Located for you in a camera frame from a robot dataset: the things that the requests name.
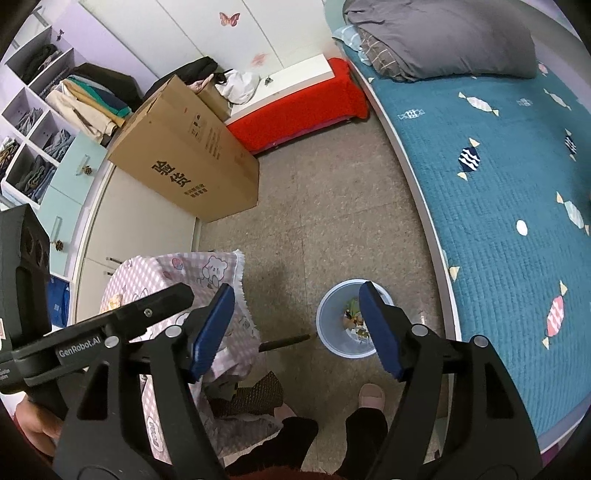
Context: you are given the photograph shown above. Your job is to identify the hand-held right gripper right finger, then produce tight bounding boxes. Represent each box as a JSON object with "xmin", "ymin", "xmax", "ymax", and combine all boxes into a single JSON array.
[{"xmin": 359, "ymin": 281, "xmax": 544, "ymax": 480}]

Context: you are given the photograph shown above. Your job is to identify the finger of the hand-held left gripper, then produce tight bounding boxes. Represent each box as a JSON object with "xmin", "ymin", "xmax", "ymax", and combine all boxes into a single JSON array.
[{"xmin": 107, "ymin": 282, "xmax": 195, "ymax": 343}]

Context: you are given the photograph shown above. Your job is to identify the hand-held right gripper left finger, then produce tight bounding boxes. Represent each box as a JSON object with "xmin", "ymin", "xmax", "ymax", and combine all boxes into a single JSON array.
[{"xmin": 52, "ymin": 283, "xmax": 236, "ymax": 480}]

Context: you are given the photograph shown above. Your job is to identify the light blue plastic bucket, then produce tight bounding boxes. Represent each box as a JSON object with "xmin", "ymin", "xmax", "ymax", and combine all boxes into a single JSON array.
[{"xmin": 316, "ymin": 279, "xmax": 395, "ymax": 358}]

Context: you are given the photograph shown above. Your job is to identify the person's left hand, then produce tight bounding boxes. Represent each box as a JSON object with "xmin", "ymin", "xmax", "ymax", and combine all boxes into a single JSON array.
[{"xmin": 14, "ymin": 398, "xmax": 64, "ymax": 457}]

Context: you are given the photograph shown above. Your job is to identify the blue shopping bag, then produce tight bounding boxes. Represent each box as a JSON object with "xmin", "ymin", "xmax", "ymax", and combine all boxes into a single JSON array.
[{"xmin": 48, "ymin": 276, "xmax": 71, "ymax": 330}]

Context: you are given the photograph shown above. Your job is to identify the pink checked tablecloth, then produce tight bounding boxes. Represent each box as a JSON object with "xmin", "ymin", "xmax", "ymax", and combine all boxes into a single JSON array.
[{"xmin": 99, "ymin": 249, "xmax": 287, "ymax": 457}]

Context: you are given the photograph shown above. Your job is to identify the pink slipper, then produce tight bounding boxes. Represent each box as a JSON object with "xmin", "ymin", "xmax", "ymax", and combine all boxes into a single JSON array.
[{"xmin": 358, "ymin": 383, "xmax": 386, "ymax": 409}]

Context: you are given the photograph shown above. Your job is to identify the round table black legs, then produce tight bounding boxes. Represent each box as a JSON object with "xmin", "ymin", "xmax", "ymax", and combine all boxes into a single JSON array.
[{"xmin": 259, "ymin": 333, "xmax": 311, "ymax": 354}]

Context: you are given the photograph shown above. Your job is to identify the brown woven stool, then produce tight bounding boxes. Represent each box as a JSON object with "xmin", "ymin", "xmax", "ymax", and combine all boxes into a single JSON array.
[{"xmin": 210, "ymin": 371, "xmax": 284, "ymax": 418}]

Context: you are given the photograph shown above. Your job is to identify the person's right leg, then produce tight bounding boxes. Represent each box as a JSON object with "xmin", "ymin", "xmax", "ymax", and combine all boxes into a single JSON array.
[{"xmin": 342, "ymin": 406, "xmax": 389, "ymax": 480}]

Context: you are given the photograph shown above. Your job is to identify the dark folded trousers stack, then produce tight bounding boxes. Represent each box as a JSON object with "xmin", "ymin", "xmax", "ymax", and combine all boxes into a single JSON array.
[{"xmin": 16, "ymin": 154, "xmax": 56, "ymax": 199}]

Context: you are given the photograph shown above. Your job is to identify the pile of folded clothes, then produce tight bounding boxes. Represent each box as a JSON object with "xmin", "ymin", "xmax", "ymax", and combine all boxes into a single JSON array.
[{"xmin": 0, "ymin": 136, "xmax": 19, "ymax": 174}]

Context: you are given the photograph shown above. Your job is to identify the stepped lilac shelf cabinet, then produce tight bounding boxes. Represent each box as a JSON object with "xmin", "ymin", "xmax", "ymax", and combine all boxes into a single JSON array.
[{"xmin": 0, "ymin": 23, "xmax": 116, "ymax": 282}]

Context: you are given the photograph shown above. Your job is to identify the folded blue jeans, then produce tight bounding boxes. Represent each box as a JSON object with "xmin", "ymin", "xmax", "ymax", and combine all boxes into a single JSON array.
[{"xmin": 44, "ymin": 129, "xmax": 75, "ymax": 164}]

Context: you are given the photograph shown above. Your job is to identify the large cardboard box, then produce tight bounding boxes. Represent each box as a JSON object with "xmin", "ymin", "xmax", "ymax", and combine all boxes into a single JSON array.
[{"xmin": 107, "ymin": 76, "xmax": 260, "ymax": 223}]

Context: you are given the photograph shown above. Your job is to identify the person's red garment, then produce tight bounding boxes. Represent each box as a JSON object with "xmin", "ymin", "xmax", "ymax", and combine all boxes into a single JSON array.
[{"xmin": 272, "ymin": 466, "xmax": 352, "ymax": 480}]

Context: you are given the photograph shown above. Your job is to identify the grey folded clothes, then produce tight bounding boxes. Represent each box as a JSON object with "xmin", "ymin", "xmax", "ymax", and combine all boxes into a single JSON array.
[{"xmin": 16, "ymin": 108, "xmax": 44, "ymax": 134}]

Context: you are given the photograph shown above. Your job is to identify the green hanging jacket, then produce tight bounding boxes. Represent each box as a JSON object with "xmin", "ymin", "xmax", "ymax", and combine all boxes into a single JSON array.
[{"xmin": 69, "ymin": 78, "xmax": 132, "ymax": 118}]

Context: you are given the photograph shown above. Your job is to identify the small cardboard box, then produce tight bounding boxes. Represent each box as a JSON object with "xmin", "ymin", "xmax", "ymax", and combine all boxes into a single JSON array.
[{"xmin": 198, "ymin": 80, "xmax": 232, "ymax": 123}]

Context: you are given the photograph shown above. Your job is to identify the dark clothes in cubby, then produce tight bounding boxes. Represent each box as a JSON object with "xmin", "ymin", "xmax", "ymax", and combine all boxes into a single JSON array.
[{"xmin": 23, "ymin": 44, "xmax": 61, "ymax": 84}]

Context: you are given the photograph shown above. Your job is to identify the red bench white top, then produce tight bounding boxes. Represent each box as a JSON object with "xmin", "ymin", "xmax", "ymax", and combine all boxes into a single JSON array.
[{"xmin": 224, "ymin": 53, "xmax": 370, "ymax": 155}]

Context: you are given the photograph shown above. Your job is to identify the white cloth bag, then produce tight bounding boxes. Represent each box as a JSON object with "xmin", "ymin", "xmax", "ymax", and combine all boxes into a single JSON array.
[{"xmin": 215, "ymin": 69, "xmax": 260, "ymax": 104}]

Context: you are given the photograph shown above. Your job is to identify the black clothes pile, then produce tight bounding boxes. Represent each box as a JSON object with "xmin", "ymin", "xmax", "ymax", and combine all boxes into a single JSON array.
[{"xmin": 173, "ymin": 56, "xmax": 227, "ymax": 86}]

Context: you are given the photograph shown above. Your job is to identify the plaid folded blanket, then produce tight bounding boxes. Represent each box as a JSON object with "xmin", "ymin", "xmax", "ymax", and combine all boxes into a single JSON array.
[{"xmin": 358, "ymin": 28, "xmax": 402, "ymax": 77}]

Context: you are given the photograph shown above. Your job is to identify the light blue striped pillow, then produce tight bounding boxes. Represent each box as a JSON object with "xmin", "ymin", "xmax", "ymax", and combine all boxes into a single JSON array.
[{"xmin": 332, "ymin": 25, "xmax": 365, "ymax": 51}]

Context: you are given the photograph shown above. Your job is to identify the white panel wardrobe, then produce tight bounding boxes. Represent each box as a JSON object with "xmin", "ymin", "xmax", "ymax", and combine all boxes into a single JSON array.
[{"xmin": 81, "ymin": 0, "xmax": 333, "ymax": 86}]

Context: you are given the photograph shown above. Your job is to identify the grey duvet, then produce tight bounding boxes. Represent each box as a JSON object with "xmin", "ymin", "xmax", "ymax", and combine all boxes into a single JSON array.
[{"xmin": 344, "ymin": 0, "xmax": 539, "ymax": 81}]

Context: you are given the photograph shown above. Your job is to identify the teal bunk bed frame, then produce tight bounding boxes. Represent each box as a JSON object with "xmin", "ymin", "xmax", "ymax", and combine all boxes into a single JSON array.
[{"xmin": 323, "ymin": 0, "xmax": 591, "ymax": 467}]

